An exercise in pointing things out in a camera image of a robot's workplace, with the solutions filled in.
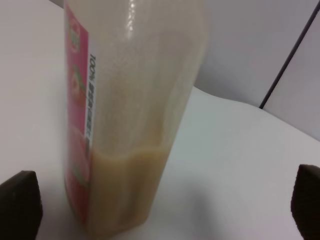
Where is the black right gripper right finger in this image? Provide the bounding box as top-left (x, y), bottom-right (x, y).
top-left (291, 164), bottom-right (320, 240)

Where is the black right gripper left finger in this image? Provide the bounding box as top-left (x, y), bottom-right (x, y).
top-left (0, 170), bottom-right (43, 240)

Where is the pink-labelled plastic drink bottle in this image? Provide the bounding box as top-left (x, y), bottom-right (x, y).
top-left (63, 0), bottom-right (207, 237)

